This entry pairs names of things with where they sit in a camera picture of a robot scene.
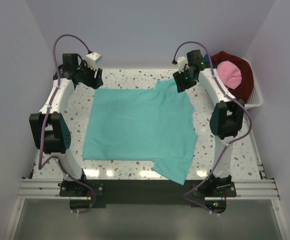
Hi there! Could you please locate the blue t shirt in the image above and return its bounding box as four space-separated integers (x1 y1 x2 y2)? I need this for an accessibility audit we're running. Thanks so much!
203 53 212 62

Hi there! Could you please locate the aluminium frame rail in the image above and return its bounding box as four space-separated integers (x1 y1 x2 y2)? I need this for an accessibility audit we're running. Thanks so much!
17 179 280 202

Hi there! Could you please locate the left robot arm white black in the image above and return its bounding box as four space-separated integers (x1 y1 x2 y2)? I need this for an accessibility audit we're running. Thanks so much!
29 51 103 198

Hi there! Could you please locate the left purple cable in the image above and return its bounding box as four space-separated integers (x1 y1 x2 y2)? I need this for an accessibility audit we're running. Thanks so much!
38 34 97 215

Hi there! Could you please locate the white plastic laundry basket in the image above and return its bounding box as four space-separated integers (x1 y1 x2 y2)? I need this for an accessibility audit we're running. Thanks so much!
244 58 263 109

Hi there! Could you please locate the dark red t shirt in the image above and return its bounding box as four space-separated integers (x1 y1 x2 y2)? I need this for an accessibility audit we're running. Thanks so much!
211 51 254 103

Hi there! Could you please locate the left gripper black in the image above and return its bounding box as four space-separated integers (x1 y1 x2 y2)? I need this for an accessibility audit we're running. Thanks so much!
75 60 103 90

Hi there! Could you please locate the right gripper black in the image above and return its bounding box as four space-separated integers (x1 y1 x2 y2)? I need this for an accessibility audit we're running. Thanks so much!
173 67 197 94

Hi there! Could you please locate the teal t shirt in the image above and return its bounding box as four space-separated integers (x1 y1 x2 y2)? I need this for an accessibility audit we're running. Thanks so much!
82 79 198 185

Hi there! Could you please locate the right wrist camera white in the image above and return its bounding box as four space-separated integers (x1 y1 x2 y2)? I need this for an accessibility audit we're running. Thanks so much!
176 56 188 72

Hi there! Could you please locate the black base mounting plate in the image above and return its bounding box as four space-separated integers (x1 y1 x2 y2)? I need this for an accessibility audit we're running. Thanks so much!
58 179 237 210

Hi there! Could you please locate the pink t shirt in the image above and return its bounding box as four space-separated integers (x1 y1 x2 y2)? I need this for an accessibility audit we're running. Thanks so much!
217 60 242 90

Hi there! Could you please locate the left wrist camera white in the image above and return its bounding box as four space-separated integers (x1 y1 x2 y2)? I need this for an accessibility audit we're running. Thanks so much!
85 52 102 69

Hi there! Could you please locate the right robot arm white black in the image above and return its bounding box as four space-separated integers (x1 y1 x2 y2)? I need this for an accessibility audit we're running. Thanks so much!
172 50 245 197

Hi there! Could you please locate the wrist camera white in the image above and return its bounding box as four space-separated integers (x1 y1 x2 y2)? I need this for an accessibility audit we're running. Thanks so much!
176 56 188 72
85 52 102 69

